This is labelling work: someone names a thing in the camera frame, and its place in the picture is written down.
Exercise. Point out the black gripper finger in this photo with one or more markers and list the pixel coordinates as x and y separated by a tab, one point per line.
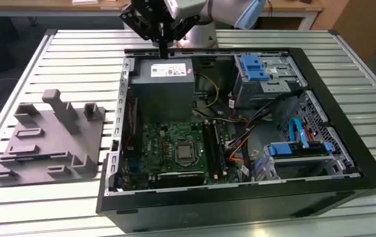
184	28
135	26

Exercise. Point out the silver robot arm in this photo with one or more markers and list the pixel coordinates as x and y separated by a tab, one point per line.
206	34

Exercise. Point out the black RAM slot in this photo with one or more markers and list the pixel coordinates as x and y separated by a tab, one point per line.
215	150
210	148

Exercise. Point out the white box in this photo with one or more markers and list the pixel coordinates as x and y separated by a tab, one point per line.
86	1

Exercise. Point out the blue plastic drive latch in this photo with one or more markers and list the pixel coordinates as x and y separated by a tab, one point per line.
254	66

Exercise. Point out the grey power supply unit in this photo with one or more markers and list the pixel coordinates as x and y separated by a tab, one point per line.
162	98

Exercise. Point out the metal drive cage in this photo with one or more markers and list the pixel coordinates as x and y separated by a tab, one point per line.
275	87

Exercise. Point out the green motherboard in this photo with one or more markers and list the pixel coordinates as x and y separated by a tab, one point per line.
151	138

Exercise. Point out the CPU socket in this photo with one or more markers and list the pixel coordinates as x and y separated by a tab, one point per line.
186	141

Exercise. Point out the silver CPU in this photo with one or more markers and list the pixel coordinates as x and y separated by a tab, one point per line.
184	151

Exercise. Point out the grey parts rack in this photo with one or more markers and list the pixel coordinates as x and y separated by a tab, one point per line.
52	138

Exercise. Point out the wooden cabinet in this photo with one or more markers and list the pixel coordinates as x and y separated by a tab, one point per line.
366	24

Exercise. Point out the hard disk in blue carrier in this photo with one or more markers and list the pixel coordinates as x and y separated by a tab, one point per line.
278	150

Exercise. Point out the blue expansion slot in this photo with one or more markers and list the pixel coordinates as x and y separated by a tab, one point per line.
135	168

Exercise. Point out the black graphics card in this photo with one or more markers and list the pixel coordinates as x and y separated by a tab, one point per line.
180	179

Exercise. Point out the metal disk bay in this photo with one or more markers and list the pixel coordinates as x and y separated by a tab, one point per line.
303	160

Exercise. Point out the black PC case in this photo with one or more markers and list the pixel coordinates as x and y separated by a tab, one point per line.
240	205

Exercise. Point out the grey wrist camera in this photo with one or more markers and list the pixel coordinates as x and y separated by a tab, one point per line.
187	8

